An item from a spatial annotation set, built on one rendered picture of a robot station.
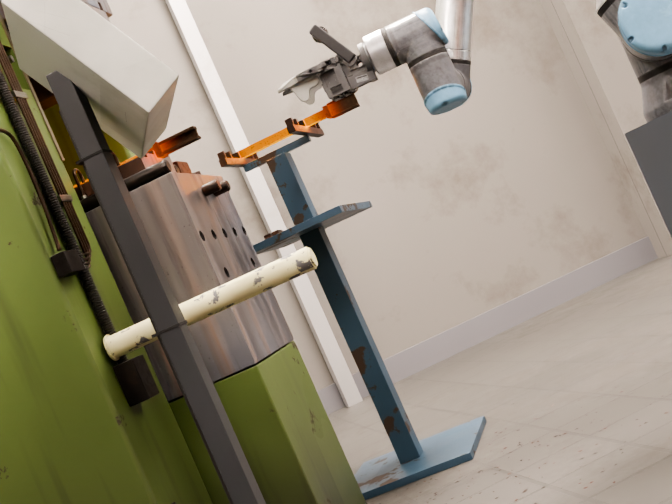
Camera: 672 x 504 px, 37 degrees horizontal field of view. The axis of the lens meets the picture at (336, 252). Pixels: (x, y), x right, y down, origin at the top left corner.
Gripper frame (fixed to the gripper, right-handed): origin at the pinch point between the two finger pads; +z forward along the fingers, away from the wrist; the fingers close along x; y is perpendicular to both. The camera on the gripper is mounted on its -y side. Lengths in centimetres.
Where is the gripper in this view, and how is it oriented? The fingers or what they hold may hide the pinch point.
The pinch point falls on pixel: (284, 87)
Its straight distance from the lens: 227.5
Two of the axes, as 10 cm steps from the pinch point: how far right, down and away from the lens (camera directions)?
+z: -9.0, 4.0, 1.8
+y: 4.0, 9.1, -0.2
